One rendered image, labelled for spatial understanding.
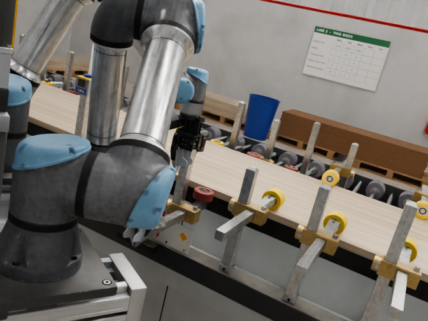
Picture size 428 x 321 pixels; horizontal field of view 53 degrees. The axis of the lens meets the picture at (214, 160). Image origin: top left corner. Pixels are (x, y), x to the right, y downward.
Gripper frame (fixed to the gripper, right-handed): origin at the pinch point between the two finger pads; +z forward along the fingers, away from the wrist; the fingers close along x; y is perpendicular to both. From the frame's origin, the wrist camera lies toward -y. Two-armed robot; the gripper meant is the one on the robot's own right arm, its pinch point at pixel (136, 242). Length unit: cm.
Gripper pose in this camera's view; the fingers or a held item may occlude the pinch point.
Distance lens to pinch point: 140.9
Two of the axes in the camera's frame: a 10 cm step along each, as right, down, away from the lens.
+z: -2.3, 9.4, 2.7
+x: 8.7, 3.2, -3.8
